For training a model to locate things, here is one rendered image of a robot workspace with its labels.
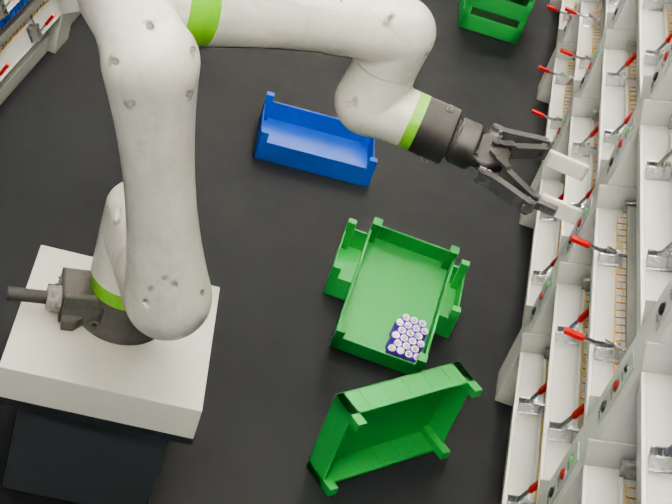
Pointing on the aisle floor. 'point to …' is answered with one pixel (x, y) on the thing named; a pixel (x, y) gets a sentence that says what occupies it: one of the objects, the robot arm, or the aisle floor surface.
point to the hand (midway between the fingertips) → (571, 190)
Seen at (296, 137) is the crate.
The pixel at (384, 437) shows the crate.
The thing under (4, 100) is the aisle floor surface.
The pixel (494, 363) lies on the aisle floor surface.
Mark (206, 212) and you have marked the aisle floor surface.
